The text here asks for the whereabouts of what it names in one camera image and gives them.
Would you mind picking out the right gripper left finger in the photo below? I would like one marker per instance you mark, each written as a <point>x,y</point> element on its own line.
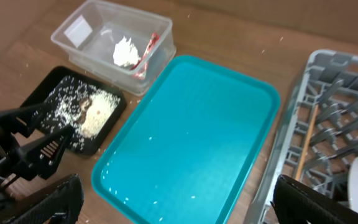
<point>60,202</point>

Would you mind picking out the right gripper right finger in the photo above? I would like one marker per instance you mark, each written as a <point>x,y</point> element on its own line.
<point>294,202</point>

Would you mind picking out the white napkin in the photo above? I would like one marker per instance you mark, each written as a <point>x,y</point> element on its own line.
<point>125,53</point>

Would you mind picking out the red snack wrapper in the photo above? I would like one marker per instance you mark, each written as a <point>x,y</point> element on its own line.
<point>141,74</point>

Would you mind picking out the grey dishwasher rack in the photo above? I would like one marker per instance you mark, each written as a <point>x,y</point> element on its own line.
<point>330,80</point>

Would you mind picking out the rice and food scraps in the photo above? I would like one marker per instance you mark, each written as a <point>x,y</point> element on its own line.
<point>81,105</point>

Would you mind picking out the clear plastic bin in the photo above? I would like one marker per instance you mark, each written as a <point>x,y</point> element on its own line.
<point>90,33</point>

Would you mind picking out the black plastic tray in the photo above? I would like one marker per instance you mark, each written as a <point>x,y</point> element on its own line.
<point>51,81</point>

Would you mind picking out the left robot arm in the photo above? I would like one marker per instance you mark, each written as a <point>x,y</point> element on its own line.
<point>39,158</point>

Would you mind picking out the teal serving tray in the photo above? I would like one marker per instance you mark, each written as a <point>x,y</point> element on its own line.
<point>186,151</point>

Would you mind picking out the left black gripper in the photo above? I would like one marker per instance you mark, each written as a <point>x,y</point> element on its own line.
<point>38,158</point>

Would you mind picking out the wooden chopstick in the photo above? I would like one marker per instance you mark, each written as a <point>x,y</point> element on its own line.
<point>307,143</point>

